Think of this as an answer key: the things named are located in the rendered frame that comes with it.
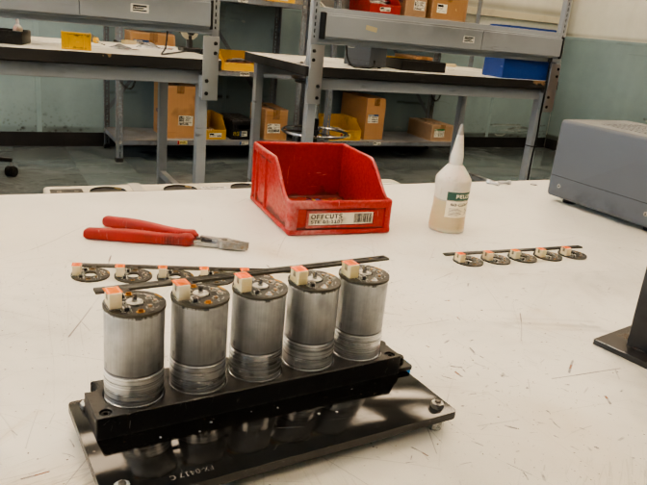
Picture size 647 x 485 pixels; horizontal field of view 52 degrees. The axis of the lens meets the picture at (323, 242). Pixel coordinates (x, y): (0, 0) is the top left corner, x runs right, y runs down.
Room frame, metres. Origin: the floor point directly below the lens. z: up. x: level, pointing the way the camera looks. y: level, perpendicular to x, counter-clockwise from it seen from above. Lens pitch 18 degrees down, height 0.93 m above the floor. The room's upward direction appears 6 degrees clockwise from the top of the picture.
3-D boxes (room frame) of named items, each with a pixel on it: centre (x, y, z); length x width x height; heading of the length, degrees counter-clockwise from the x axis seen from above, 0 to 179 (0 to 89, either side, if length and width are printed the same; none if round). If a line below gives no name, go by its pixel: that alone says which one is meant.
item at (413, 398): (0.26, 0.02, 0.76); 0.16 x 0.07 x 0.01; 122
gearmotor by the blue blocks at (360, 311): (0.31, -0.02, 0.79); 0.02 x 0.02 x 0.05
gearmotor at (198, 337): (0.26, 0.05, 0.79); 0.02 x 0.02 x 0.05
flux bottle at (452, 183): (0.61, -0.12, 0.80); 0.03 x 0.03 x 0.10
